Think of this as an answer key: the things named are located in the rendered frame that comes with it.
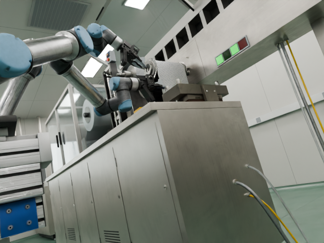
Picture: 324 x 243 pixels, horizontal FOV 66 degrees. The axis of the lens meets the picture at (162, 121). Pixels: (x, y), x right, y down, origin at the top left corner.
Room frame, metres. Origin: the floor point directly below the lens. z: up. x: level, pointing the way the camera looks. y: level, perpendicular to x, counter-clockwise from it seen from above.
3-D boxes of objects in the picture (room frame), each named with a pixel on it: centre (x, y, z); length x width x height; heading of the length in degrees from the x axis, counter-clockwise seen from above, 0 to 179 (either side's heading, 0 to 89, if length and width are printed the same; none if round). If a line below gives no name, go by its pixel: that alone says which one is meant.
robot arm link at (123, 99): (1.30, 0.19, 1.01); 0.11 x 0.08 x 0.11; 70
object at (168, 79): (1.53, -0.14, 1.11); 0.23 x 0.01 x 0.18; 127
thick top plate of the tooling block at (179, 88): (1.46, -0.24, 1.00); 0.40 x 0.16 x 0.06; 127
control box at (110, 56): (1.96, 0.30, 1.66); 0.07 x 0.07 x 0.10; 45
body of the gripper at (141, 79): (1.39, 0.05, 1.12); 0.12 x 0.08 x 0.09; 127
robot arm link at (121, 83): (1.29, 0.17, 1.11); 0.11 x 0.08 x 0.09; 127
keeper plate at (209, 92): (1.39, -0.31, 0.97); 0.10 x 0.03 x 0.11; 127
